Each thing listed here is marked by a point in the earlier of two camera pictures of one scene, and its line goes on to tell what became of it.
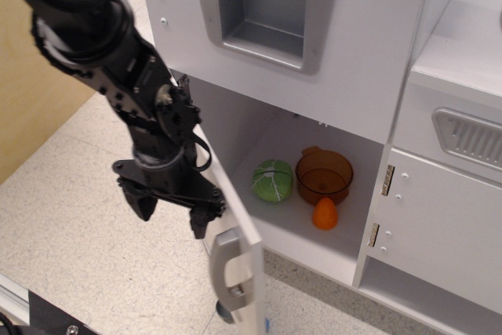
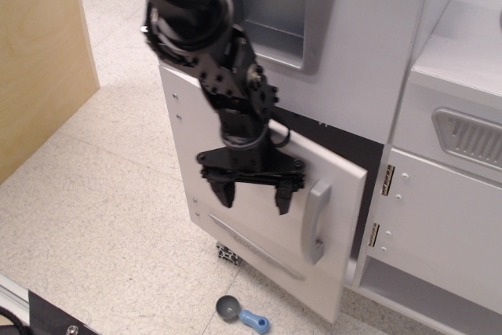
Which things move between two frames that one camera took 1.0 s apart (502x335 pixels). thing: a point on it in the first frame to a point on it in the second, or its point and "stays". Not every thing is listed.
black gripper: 169,163 to 256,164
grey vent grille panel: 469,140 stays
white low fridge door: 251,321 to 304,254
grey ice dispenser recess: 280,12 stays
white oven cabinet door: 443,224 stays
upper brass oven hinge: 388,180 stays
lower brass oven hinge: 373,235 stays
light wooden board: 35,95 stays
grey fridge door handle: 226,247 to 317,201
